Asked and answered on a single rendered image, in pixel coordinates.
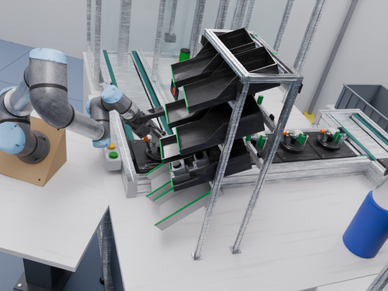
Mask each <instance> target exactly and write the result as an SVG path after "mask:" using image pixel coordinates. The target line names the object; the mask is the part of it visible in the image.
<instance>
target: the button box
mask: <svg viewBox="0 0 388 291"><path fill-rule="evenodd" d="M110 136H111V143H114V144H115V148H114V149H109V148H107V147H106V148H102V151H103V157H104V160H105V165H106V170H107V171H109V170H121V168H122V158H121V154H120V149H119V147H118V143H117V138H116V135H115V134H110ZM113 151H114V152H117V153H118V157H117V158H111V157H109V153H110V152H113Z"/></svg>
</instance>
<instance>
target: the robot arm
mask: <svg viewBox="0 0 388 291"><path fill-rule="evenodd" d="M28 58H29V65H28V66H27V68H26V69H25V71H24V79H23V80H22V82H21V83H20V84H19V85H18V86H17V87H8V88H4V89H3V90H2V91H1V92H0V150H2V151H3V152H5V153H8V154H13V155H16V156H17V157H18V158H19V159H20V160H21V161H23V162H25V163H29V164H36V163H39V162H41V161H43V160H44V159H45V158H46V156H47V155H48V154H49V151H50V141H49V139H48V137H47V136H46V135H45V134H44V133H42V132H40V131H38V130H31V113H32V112H33V110H34V109H35V111H36V112H37V114H38V115H39V117H40V118H41V119H42V120H43V121H45V122H46V123H47V124H49V125H50V126H52V127H54V128H57V129H67V130H70V131H72V132H74V133H77V134H79V135H82V136H84V137H87V138H89V139H91V140H92V144H93V146H94V147H95V148H106V147H109V146H110V145H111V136H110V113H109V112H110V111H113V110H115V111H117V112H118V113H119V114H120V115H122V116H123V120H124V123H125V124H126V125H127V124H128V125H129V126H130V127H131V129H132V131H133V132H134V134H136V135H137V136H138V137H139V138H140V139H142V138H144V137H146V136H147V135H150V136H151V140H150V142H151V143H156V142H157V141H159V139H161V138H164V137H163V136H162V134H160V133H159V132H160V131H161V129H160V128H159V127H158V126H157V125H156V123H155V122H154V121H153V120H152V119H153V118H157V117H161V116H164V115H166V113H165V110H164V108H163V106H159V107H155V108H152V109H148V110H144V111H140V109H139V108H138V107H137V106H136V105H135V104H134V103H133V102H132V101H131V100H130V99H129V98H128V97H127V96H126V95H125V94H124V93H123V92H122V91H121V90H120V89H118V88H117V87H116V86H114V85H110V86H108V87H107V88H105V89H104V90H103V92H102V95H101V96H98V97H94V98H92V99H90V100H89V101H88V102H87V103H86V105H85V108H86V110H87V113H88V114H89V115H91V118H89V117H87V116H86V115H84V114H82V113H80V112H78V111H77V110H75V109H74V108H73V106H72V105H71V104H70V103H69V101H68V77H67V64H68V63H67V60H66V55H65V54H64V53H62V52H60V51H58V50H55V49H51V48H35V49H33V50H31V51H30V52H29V57H28Z"/></svg>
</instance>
